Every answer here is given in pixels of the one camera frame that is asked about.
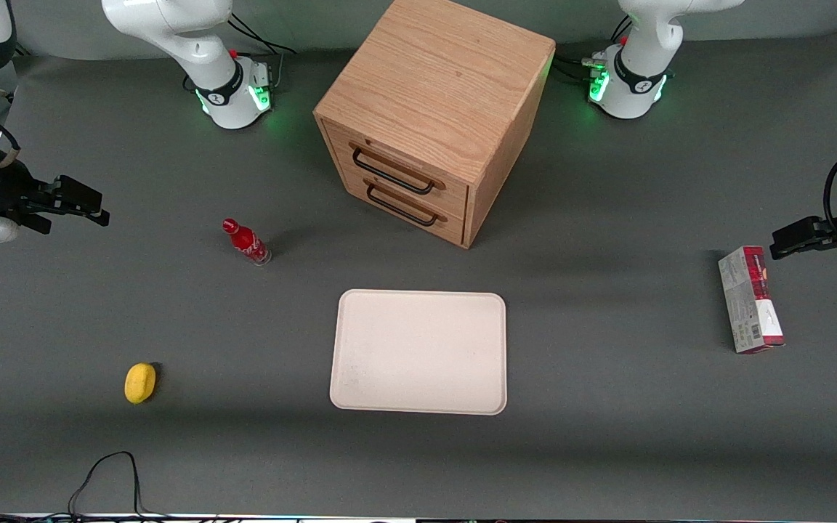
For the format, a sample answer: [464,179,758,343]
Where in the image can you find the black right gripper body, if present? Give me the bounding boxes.
[0,156,57,235]

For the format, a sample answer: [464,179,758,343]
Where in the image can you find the wooden drawer with black handle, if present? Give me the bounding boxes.
[336,161,469,248]
[324,122,470,219]

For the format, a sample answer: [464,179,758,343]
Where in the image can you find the wooden drawer cabinet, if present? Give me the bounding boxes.
[313,0,557,250]

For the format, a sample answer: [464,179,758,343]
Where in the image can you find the red tartan cookie box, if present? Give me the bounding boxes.
[718,246,786,354]

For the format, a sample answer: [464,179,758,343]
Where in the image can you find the red soda bottle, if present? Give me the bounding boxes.
[222,217,272,267]

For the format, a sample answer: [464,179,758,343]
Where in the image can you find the yellow lemon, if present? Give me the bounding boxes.
[124,362,158,405]

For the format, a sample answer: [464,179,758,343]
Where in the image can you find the cream rectangular tray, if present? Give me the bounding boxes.
[329,289,508,416]

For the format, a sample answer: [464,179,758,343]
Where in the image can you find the black right arm base cables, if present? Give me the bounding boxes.
[226,11,297,92]

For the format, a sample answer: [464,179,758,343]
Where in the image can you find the black arm base cables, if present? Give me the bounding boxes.
[226,11,297,92]
[553,15,634,84]

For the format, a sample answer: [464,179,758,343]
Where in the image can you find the thin black looped cable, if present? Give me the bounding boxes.
[66,451,172,523]

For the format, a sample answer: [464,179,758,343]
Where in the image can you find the black left arm base cables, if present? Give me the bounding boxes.
[553,15,634,84]

